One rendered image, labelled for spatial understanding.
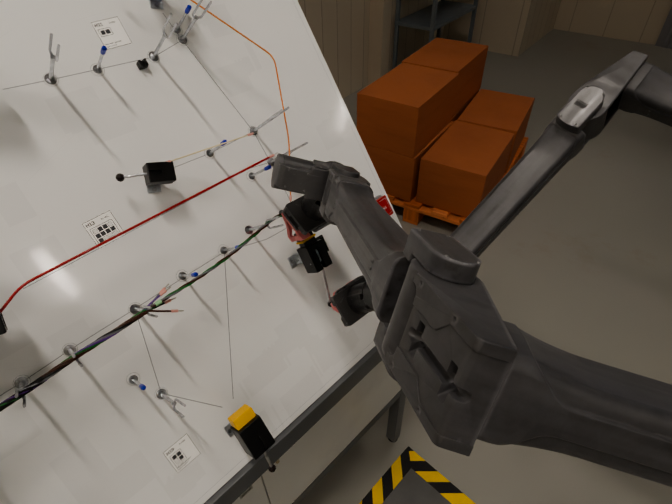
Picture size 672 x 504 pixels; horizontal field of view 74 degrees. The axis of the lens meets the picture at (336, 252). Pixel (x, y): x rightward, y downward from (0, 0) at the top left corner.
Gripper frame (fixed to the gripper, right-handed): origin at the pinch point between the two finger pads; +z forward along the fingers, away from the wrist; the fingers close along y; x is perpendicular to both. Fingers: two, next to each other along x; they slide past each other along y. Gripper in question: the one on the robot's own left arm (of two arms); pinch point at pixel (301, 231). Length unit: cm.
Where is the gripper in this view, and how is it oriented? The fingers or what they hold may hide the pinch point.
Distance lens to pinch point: 90.9
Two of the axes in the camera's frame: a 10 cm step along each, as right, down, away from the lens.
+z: -3.6, 4.4, 8.2
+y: -7.1, 4.5, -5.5
